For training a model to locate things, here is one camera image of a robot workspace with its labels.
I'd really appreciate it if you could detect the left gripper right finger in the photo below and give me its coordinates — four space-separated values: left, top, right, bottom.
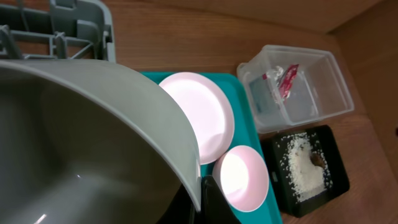
201 175 241 224

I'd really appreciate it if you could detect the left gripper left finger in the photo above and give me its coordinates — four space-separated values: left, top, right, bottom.
157 185 196 224

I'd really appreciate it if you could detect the pink small bowl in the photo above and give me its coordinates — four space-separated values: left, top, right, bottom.
212 145 270 212

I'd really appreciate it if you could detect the pile of rice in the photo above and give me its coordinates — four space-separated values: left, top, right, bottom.
277 132 333 203

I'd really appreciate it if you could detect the large white plate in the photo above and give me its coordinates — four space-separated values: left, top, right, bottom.
159 72 235 165

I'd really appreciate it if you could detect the brown food chunk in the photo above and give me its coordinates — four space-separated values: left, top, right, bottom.
310 153 325 169

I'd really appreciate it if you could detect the grey bowl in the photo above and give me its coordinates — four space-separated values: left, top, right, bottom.
1 60 201 223

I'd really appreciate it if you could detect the red snack wrapper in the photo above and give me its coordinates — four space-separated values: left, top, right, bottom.
277 64 299 100

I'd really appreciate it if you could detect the white tissue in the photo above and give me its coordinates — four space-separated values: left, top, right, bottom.
265 66 285 103

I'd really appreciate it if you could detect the black waste tray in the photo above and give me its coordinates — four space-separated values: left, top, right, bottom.
261 125 349 218

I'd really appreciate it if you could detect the grey dishwasher rack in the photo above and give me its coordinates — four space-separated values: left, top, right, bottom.
1 0 116 62

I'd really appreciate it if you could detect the teal plastic tray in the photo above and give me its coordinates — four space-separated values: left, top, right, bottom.
139 71 284 224

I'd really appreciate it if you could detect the clear plastic bin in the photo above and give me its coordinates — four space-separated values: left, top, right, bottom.
237 45 354 134

